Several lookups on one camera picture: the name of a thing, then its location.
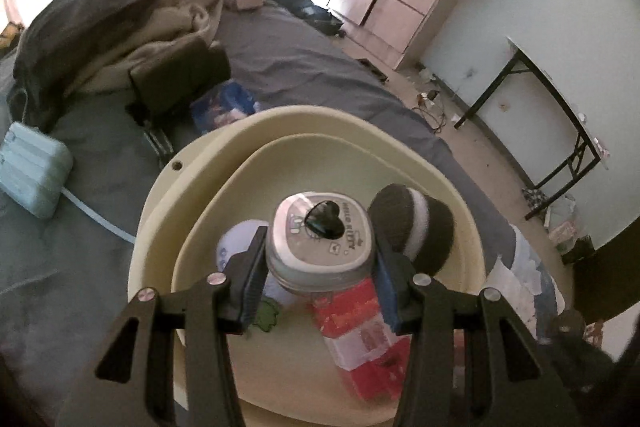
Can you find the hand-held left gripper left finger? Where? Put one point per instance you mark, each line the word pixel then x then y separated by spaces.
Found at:
pixel 252 277

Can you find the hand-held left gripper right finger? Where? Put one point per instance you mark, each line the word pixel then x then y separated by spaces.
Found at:
pixel 387 292

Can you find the round jar with grey lid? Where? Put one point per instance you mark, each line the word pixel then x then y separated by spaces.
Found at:
pixel 320 252

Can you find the cream plastic basin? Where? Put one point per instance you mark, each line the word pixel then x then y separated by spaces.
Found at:
pixel 210 147

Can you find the small green item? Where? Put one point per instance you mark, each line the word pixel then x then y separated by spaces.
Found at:
pixel 265 314

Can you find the small red box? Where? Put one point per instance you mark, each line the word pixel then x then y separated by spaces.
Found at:
pixel 350 337

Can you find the black rolled sock white stripe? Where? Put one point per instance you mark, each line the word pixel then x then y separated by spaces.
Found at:
pixel 415 217

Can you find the blue printed fleece blanket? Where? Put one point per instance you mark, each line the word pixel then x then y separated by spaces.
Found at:
pixel 520 277

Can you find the blue packet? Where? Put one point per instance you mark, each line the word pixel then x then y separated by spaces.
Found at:
pixel 225 102

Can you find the grey bed sheet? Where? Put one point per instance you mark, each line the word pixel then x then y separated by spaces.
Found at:
pixel 300 57

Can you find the light teal power adapter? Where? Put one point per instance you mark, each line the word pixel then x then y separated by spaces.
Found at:
pixel 32 169

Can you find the black-legged folding table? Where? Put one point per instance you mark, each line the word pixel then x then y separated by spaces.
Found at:
pixel 550 89

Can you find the beige blanket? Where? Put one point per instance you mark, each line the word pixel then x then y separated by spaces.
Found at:
pixel 170 22

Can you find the dark blue clothing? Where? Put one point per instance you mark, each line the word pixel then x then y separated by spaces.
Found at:
pixel 305 9

